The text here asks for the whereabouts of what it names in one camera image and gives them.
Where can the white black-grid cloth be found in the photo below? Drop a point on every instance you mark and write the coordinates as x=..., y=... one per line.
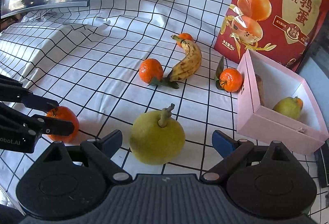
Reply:
x=90, y=72

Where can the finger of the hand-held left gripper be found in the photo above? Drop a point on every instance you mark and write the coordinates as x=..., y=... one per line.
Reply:
x=59, y=127
x=38, y=101

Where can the orange tangerine with leaf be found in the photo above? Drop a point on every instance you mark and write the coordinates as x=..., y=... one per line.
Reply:
x=231, y=80

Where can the spotted yellow banana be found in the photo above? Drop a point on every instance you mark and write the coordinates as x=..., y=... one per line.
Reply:
x=187, y=59

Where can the large yellow banana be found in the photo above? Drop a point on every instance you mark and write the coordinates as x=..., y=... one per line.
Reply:
x=260, y=87

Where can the pink cardboard box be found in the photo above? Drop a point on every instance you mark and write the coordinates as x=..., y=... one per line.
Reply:
x=272, y=131

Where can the red snack bag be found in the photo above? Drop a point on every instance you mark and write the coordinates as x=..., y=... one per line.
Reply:
x=282, y=7

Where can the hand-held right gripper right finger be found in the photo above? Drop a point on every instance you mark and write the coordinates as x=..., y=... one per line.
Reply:
x=222, y=143

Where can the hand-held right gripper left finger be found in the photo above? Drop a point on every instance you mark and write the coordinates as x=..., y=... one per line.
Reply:
x=113, y=139

